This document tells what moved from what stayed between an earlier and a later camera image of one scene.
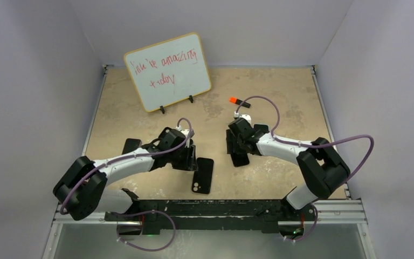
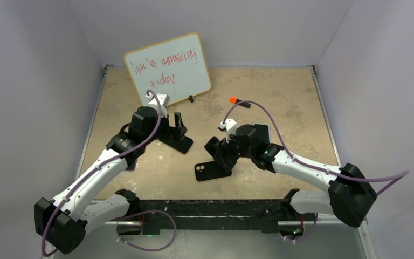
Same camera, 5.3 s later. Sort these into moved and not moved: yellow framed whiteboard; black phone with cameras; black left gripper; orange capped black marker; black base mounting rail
Moved: black left gripper; black phone with cameras
Not moved: yellow framed whiteboard; black base mounting rail; orange capped black marker
